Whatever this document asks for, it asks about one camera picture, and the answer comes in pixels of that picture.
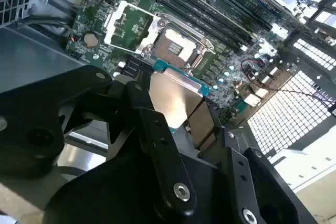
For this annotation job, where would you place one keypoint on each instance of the silver topped CPU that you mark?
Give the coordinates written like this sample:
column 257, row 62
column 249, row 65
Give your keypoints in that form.
column 170, row 95

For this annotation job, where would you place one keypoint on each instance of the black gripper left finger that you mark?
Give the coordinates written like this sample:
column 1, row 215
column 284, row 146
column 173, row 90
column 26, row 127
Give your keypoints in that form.
column 39, row 103

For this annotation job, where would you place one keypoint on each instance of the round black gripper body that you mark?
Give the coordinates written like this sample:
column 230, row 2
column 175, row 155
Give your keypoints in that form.
column 110, row 195

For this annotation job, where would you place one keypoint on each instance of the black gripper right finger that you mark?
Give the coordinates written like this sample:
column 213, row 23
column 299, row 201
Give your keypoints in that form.
column 237, row 166

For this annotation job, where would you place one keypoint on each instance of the metal socket cover frame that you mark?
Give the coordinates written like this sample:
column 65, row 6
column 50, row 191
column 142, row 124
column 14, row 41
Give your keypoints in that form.
column 116, row 16

